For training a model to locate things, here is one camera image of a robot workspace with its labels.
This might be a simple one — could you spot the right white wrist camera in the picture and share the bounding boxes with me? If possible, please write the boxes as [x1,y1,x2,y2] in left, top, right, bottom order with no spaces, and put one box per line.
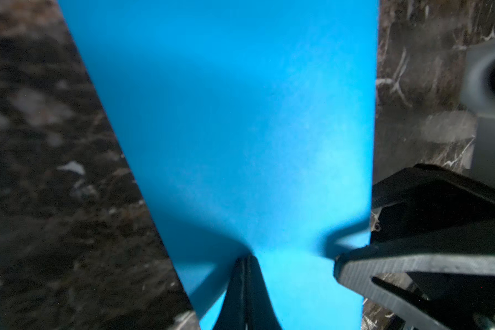
[461,38,495,188]

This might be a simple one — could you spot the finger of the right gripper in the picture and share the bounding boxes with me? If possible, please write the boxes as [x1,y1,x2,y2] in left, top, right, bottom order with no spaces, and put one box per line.
[334,164,495,329]

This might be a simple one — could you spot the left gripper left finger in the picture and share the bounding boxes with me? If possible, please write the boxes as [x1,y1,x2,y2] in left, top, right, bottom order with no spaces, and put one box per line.
[213,258,246,330]

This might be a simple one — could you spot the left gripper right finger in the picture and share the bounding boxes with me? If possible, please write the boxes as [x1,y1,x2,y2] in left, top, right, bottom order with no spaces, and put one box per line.
[245,256,281,330]

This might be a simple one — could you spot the cyan paper sheet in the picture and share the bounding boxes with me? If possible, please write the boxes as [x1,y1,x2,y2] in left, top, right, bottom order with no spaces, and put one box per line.
[59,1,379,329]

